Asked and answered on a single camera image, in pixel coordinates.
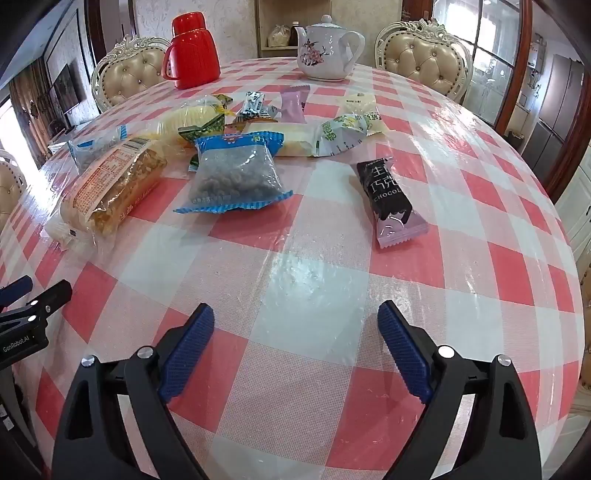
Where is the white green cake packet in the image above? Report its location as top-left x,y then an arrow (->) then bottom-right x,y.
259,113 -> 370,158

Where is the white floral teapot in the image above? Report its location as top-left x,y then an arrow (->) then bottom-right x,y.
294,15 -> 366,83

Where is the black television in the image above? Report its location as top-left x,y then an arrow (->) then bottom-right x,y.
52,64 -> 82,117

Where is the pale bag on shelf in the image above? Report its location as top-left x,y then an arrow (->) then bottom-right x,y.
268,24 -> 293,47

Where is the red white checked tablecloth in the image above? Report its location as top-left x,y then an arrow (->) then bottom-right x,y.
0,58 -> 585,480

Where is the wooden framed glass partition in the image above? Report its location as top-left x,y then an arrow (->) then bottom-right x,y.
401,0 -> 539,132

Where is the wooden wall shelf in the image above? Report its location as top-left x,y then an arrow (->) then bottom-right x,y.
255,0 -> 324,58

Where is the orange label bread packet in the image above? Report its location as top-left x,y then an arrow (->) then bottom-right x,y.
46,136 -> 168,250

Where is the white pale yellow packet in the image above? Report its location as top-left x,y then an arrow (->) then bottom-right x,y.
341,92 -> 385,137

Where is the dark refrigerator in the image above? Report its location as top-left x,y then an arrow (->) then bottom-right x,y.
522,54 -> 588,162

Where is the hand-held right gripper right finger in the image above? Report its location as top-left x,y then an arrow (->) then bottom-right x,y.
377,300 -> 541,480

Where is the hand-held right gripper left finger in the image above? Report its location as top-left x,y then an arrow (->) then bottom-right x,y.
51,302 -> 218,480

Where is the beige tufted dining chair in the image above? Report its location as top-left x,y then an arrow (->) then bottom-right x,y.
91,36 -> 172,112
375,20 -> 472,103
0,151 -> 29,232

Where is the blue seed snack packet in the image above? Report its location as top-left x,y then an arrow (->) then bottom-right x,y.
174,131 -> 295,215
67,124 -> 127,175

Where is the brown curtain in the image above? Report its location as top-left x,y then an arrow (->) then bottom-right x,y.
9,59 -> 52,158

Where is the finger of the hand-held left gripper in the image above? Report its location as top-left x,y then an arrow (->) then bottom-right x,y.
0,275 -> 33,308
0,280 -> 73,329

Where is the red thermos jug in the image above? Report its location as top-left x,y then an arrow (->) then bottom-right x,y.
163,13 -> 221,90

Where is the yellow round cake packet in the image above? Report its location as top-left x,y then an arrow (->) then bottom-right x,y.
154,93 -> 227,141

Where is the small blue white packet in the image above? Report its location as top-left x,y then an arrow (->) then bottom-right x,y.
238,91 -> 280,121

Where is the black purple chocolate packet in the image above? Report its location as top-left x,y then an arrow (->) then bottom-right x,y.
356,157 -> 428,251

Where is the small purple snack packet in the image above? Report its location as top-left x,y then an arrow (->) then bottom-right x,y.
279,85 -> 311,125

